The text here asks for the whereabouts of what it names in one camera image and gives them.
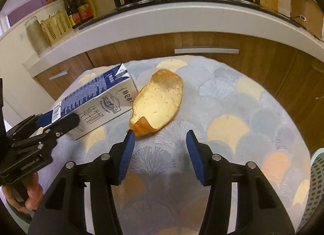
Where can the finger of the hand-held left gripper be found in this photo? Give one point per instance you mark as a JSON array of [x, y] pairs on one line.
[[43, 120], [65, 123]]

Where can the grey cylindrical jar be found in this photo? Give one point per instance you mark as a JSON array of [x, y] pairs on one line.
[[36, 35]]

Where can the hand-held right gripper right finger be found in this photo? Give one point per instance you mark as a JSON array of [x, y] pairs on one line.
[[196, 159]]

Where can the yellow pomelo peel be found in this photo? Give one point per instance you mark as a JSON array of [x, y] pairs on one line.
[[157, 101]]

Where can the wooden kitchen base cabinet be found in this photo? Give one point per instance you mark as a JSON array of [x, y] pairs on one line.
[[278, 73]]

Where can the pastel scallop patterned mat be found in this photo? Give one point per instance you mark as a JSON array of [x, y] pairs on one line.
[[227, 123]]

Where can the black gas hob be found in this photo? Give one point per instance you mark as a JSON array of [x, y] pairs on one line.
[[189, 2]]

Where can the white framed window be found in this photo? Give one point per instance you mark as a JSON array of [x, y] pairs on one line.
[[25, 12]]

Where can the gold printed box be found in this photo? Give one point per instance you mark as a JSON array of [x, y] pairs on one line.
[[57, 27]]

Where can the blue white milk carton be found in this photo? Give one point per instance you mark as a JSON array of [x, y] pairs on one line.
[[101, 98]]

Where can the light green plastic wastebasket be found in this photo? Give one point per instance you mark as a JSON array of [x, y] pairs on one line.
[[315, 187]]

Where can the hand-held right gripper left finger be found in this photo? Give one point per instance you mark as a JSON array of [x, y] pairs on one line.
[[125, 159]]

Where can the person's left hand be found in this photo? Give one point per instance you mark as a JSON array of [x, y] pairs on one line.
[[34, 194]]

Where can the dark sauce bottle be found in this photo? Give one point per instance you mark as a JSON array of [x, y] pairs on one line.
[[70, 9], [84, 4]]

